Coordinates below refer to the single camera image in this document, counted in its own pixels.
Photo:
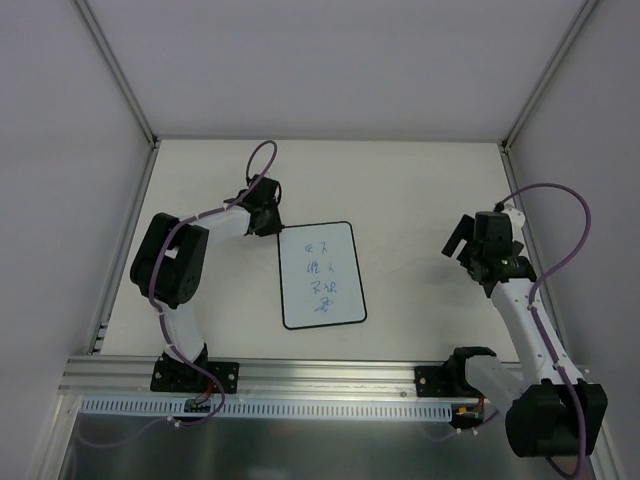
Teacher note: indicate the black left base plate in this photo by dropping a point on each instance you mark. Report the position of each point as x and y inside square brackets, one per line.
[171, 376]

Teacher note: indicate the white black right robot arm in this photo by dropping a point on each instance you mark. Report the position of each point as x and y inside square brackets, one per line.
[549, 410]

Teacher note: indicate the aluminium front rail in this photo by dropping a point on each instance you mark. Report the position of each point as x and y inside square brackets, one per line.
[331, 380]

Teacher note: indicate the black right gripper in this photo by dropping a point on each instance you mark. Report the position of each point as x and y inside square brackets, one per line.
[463, 245]

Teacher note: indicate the white whiteboard black frame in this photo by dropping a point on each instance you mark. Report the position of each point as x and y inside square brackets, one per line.
[320, 279]

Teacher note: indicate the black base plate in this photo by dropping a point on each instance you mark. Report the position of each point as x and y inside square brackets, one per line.
[171, 376]
[440, 382]

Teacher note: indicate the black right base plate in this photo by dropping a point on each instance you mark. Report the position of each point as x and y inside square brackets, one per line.
[440, 382]

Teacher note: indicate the right aluminium frame post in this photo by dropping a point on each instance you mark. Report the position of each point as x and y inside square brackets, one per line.
[567, 41]

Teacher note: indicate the left aluminium frame post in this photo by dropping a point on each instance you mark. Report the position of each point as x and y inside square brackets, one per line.
[103, 46]

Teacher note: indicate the white slotted cable duct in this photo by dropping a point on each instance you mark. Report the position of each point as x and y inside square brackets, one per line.
[270, 409]

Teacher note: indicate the aluminium frame post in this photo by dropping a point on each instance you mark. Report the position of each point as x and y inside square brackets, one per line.
[567, 41]
[103, 46]

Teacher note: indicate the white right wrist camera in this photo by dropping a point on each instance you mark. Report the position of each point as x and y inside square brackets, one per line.
[517, 217]

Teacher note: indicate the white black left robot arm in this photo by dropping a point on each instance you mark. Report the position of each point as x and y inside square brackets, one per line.
[168, 265]

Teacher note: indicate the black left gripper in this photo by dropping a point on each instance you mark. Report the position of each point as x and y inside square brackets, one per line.
[270, 220]

